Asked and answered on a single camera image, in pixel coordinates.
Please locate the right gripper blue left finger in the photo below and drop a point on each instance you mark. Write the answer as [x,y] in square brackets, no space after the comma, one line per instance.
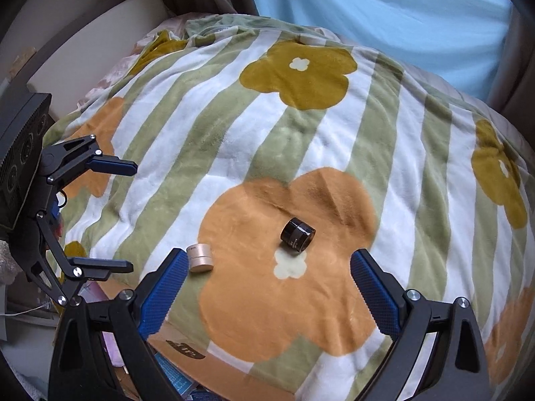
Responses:
[137,314]

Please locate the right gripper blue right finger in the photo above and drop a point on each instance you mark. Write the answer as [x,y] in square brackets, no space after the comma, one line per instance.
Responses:
[403,315]

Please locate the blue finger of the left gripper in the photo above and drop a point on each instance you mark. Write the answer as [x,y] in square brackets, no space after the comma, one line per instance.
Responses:
[112,165]
[98,269]

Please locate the small black jar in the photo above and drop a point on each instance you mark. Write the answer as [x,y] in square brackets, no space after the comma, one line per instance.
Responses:
[297,235]

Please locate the white foam board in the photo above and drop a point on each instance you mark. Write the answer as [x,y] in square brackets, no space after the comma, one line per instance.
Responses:
[77,58]

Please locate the open cardboard box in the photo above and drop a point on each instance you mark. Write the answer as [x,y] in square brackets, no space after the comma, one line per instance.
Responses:
[229,336]

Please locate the green striped floral blanket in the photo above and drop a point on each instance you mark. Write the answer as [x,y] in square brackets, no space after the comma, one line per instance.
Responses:
[247,122]

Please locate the right brown curtain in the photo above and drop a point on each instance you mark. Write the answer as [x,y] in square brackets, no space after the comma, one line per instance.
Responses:
[512,91]

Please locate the light blue sheet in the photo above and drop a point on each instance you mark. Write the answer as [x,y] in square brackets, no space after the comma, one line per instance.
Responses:
[459,40]

